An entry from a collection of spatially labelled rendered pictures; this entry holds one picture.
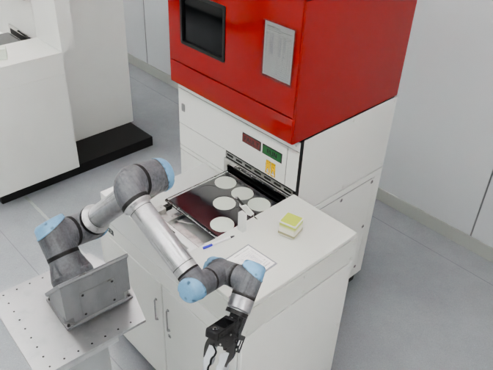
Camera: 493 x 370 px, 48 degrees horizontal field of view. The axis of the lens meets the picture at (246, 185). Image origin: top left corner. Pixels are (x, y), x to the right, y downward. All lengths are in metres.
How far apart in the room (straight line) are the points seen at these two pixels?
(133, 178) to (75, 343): 0.63
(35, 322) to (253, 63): 1.27
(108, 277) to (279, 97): 0.94
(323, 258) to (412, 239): 1.80
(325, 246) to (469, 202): 1.77
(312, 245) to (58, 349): 0.98
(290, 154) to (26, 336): 1.22
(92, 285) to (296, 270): 0.72
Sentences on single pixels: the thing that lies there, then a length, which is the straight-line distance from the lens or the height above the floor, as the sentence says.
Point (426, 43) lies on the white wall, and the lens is 3.59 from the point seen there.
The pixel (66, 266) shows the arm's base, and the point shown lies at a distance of 2.03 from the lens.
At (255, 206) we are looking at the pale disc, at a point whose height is 0.90.
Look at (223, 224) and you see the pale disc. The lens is 2.33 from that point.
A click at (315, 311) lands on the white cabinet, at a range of 2.33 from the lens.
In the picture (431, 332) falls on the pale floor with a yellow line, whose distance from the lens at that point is 3.31.
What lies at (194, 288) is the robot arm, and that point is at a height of 1.20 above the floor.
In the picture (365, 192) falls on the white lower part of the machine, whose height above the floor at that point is 0.70.
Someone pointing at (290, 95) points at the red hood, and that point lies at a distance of 2.17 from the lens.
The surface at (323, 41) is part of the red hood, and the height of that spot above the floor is 1.63.
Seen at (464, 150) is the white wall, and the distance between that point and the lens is 3.66.
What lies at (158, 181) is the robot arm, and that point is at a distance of 1.81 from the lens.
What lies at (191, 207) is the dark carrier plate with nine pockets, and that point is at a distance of 2.42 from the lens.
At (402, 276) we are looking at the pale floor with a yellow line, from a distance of 3.58.
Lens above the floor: 2.36
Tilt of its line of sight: 35 degrees down
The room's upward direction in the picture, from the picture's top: 3 degrees clockwise
